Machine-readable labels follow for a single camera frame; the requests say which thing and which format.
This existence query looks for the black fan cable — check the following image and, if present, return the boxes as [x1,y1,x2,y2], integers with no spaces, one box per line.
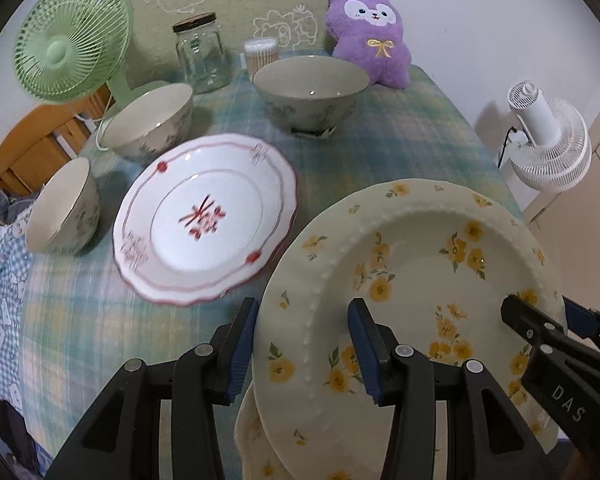
[496,127,520,168]

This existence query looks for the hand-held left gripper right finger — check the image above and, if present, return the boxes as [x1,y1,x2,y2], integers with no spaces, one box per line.
[347,297,556,480]

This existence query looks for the cotton swab container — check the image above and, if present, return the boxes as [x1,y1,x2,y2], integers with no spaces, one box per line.
[243,37,280,81]

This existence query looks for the large grey floral bowl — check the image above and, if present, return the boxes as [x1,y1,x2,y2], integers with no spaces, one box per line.
[252,56,371,133]

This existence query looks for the small white floral bowl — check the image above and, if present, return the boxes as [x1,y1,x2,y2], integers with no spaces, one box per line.
[25,156,102,256]

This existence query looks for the yellow floral plate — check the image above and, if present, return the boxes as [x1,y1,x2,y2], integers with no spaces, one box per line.
[252,178,563,480]
[234,385,293,480]

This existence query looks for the white plate with red pattern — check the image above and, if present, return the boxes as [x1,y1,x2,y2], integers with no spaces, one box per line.
[215,200,301,308]
[111,132,299,307]

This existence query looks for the glass jar with dark lid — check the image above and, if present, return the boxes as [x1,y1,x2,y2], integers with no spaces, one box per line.
[172,11,232,95]

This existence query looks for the green desk fan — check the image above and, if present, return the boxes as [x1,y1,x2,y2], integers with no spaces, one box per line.
[14,0,168,111]

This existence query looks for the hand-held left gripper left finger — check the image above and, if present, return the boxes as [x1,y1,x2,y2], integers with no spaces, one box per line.
[45,297,261,480]

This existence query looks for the white clip fan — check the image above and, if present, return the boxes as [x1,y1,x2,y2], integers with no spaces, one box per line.
[507,80,593,192]

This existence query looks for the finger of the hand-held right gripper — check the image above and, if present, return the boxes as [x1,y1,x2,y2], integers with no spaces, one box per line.
[500,294,567,361]
[562,297,600,356]

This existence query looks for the blue checked blanket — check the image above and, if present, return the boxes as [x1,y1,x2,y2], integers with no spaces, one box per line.
[0,195,56,476]

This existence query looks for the white fan cable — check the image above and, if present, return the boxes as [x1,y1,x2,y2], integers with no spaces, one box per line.
[96,100,117,153]

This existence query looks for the plaid tablecloth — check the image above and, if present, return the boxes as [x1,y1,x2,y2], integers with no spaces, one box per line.
[17,50,546,466]

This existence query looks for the purple plush toy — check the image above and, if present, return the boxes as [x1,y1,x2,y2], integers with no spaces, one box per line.
[325,0,413,91]

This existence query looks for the medium white floral bowl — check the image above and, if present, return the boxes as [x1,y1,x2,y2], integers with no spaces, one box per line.
[101,82,195,163]

